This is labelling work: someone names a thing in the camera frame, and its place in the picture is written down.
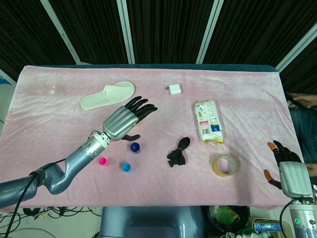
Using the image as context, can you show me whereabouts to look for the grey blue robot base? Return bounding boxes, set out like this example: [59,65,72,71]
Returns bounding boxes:
[99,206,206,238]

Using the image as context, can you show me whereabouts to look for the white usb wall charger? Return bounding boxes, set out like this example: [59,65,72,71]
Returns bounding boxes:
[165,84,183,96]

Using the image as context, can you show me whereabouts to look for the black pleated curtain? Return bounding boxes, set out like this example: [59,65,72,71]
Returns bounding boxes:
[0,0,317,96]

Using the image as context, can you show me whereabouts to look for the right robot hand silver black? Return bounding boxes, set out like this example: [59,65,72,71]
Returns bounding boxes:
[264,140,313,198]

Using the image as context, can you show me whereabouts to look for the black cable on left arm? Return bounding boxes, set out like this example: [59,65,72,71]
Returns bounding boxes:
[0,158,68,238]

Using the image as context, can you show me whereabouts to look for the pink velvet table cloth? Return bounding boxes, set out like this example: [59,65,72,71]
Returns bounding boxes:
[0,64,311,214]

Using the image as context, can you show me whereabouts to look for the tangle of floor cables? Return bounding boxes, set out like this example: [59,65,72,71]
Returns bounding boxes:
[22,207,102,225]

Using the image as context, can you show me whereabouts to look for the dark blue bottle cap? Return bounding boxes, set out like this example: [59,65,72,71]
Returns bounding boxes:
[129,142,142,155]

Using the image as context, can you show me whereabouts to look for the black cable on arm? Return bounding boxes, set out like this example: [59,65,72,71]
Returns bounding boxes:
[0,158,68,238]
[279,198,297,235]

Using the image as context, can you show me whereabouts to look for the white disposable slipper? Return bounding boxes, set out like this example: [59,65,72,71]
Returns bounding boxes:
[80,81,136,112]

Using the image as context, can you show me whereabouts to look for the black rolled cloth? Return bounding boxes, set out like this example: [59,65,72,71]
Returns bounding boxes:
[166,136,191,168]

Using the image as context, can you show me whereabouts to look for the white snack packet yellow end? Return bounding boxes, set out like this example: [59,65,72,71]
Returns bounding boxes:
[193,99,225,144]

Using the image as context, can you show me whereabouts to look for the white metal frame post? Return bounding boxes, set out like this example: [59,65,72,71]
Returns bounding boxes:
[116,0,136,64]
[41,0,82,64]
[197,0,224,64]
[274,21,317,73]

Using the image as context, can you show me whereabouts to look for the yellow packing tape roll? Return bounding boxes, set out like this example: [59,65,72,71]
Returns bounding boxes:
[211,153,240,178]

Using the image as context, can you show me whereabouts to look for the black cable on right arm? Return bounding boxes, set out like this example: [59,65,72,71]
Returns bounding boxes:
[279,198,297,235]

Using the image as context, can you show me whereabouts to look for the blue white sign board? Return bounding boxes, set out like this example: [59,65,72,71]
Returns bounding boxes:
[0,69,13,86]

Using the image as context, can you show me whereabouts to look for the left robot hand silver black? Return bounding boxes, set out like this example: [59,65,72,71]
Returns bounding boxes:
[102,97,159,142]

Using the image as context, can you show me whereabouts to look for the black trash bin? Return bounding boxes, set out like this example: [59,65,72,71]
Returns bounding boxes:
[208,205,251,238]

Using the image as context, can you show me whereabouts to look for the blue white power strip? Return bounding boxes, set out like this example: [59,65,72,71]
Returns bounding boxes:
[254,222,280,233]

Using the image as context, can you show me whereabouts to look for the person in blue jeans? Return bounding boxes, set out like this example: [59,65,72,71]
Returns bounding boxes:
[284,91,317,184]

